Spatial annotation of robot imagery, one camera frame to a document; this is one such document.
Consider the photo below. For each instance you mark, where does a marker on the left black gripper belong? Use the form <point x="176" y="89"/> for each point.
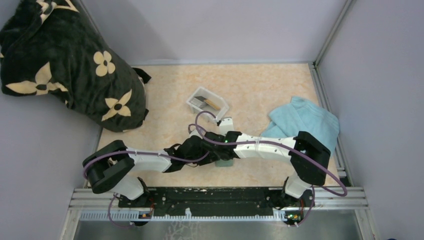
<point x="203" y="162"/>

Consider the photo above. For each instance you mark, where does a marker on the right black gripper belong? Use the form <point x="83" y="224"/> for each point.
<point x="224" y="135"/>

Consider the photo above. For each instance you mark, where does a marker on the translucent white plastic bin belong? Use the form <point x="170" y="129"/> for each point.
<point x="216" y="115"/>

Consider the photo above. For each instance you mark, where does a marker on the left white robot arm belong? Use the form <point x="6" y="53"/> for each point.
<point x="109" y="168"/>

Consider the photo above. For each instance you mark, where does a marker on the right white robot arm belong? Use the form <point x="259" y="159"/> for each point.
<point x="308" y="156"/>

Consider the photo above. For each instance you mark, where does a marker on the gold card in bin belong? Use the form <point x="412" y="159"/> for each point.
<point x="212" y="104"/>

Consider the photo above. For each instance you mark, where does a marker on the light blue towel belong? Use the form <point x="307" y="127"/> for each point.
<point x="302" y="114"/>

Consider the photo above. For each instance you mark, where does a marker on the black floral blanket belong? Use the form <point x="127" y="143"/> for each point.
<point x="49" y="47"/>

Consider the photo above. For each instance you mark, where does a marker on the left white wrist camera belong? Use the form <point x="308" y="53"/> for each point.
<point x="195" y="133"/>

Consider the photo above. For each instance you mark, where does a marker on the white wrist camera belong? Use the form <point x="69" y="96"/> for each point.
<point x="195" y="133"/>
<point x="226" y="125"/>

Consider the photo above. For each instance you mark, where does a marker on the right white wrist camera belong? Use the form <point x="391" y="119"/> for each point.
<point x="226" y="125"/>

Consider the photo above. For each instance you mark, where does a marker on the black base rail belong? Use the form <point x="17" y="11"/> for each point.
<point x="215" y="202"/>

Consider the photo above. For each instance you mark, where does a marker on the aluminium frame rail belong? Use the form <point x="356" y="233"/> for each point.
<point x="104" y="207"/>

